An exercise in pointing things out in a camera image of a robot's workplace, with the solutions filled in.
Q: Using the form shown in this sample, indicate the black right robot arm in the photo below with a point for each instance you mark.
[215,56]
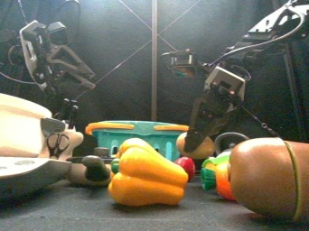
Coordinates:
[273,27]

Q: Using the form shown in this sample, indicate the tan toy egg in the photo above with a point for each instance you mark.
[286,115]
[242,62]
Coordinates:
[205,149]

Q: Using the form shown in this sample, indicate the grey plate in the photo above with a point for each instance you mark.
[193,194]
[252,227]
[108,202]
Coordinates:
[28,174]

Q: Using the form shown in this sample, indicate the red toy tomato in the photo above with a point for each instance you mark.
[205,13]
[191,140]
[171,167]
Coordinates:
[187,167]

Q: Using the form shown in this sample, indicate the white toy knife block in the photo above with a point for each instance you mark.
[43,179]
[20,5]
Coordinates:
[66,141]

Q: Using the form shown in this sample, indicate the orange toy carrot, green top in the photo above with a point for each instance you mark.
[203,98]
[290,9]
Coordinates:
[223,180]

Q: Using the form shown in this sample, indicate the white toy cooking pot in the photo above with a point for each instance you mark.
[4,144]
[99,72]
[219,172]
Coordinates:
[20,129]

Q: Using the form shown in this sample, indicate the brown toy potato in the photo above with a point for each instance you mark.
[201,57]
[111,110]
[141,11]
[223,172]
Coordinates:
[261,177]

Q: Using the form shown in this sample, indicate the yellow toy bell pepper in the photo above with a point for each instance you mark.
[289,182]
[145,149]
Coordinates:
[149,177]

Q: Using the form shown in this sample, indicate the small green toy piece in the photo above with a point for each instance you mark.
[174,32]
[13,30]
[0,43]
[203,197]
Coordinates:
[115,166]

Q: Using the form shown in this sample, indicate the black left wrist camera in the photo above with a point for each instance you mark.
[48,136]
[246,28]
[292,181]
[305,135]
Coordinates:
[59,33]

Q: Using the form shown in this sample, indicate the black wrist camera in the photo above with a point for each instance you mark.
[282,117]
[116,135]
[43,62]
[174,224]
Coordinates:
[182,63]
[59,33]

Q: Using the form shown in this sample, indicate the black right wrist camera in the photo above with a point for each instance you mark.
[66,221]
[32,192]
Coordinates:
[182,63]

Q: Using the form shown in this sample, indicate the grey vertical frame pole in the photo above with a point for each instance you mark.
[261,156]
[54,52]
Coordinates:
[154,60]

